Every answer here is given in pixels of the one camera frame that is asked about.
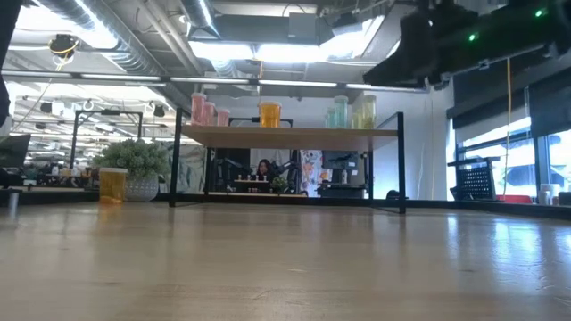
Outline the white cup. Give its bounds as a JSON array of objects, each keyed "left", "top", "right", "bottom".
[{"left": 537, "top": 182, "right": 559, "bottom": 206}]

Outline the round silver ventilation duct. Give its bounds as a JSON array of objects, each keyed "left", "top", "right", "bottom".
[{"left": 37, "top": 0, "right": 224, "bottom": 121}]

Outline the yellow hanging cable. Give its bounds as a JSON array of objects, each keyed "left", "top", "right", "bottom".
[{"left": 502, "top": 57, "right": 513, "bottom": 201}]

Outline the green potted artificial plant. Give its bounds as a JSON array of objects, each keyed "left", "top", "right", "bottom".
[{"left": 92, "top": 138, "right": 173, "bottom": 203}]

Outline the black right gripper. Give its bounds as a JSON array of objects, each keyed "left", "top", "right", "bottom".
[{"left": 362, "top": 8, "right": 441, "bottom": 89}]

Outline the black machine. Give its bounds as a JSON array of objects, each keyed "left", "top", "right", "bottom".
[{"left": 319, "top": 150, "right": 371, "bottom": 200}]

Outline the person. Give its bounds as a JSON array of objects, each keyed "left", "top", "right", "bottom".
[{"left": 256, "top": 159, "right": 276, "bottom": 182}]

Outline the red bin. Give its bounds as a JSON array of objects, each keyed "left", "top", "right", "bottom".
[{"left": 495, "top": 193, "right": 534, "bottom": 205}]

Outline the small wooden background shelf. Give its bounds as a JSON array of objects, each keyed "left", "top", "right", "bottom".
[{"left": 233, "top": 173, "right": 272, "bottom": 185}]

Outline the wooden shelf with black frame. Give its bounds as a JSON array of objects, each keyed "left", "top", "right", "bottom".
[{"left": 168, "top": 106, "right": 408, "bottom": 215}]

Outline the long ceiling light bar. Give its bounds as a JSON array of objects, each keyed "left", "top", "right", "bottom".
[{"left": 0, "top": 69, "right": 432, "bottom": 95}]

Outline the black rig frame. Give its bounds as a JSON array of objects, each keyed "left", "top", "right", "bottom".
[{"left": 69, "top": 109, "right": 145, "bottom": 169}]

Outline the large orange medicine bottle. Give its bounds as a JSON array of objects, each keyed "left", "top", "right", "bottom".
[
  {"left": 259, "top": 101, "right": 283, "bottom": 129},
  {"left": 98, "top": 167, "right": 129, "bottom": 205}
]

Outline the black perforated cart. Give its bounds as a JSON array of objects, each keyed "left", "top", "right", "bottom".
[{"left": 447, "top": 155, "right": 501, "bottom": 202}]

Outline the black ceiling dome device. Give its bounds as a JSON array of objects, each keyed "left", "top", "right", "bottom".
[{"left": 47, "top": 33, "right": 81, "bottom": 60}]

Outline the black computer monitor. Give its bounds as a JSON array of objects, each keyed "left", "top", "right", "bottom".
[{"left": 0, "top": 133, "right": 32, "bottom": 169}]

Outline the colourful floral banner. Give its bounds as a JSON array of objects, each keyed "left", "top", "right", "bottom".
[{"left": 301, "top": 150, "right": 323, "bottom": 197}]

